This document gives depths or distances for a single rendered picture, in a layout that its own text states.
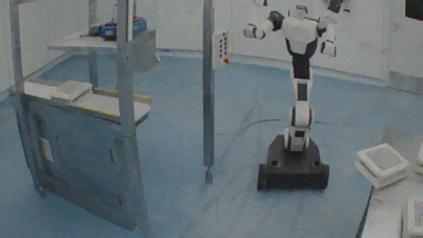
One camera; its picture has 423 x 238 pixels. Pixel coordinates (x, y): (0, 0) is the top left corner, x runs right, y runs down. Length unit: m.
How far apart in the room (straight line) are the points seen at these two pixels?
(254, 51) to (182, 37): 1.06
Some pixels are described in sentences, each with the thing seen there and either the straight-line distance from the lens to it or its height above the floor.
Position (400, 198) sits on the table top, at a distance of 1.74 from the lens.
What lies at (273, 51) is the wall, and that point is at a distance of 5.85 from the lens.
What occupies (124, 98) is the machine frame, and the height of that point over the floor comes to 1.06.
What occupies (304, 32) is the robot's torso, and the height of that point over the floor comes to 1.19.
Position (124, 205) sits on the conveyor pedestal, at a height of 0.26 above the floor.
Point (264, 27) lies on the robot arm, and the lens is 2.96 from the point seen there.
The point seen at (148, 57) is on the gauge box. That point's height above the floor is 1.18.
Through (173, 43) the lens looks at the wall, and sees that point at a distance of 6.25.
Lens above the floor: 1.84
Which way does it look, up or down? 25 degrees down
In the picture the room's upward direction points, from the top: straight up
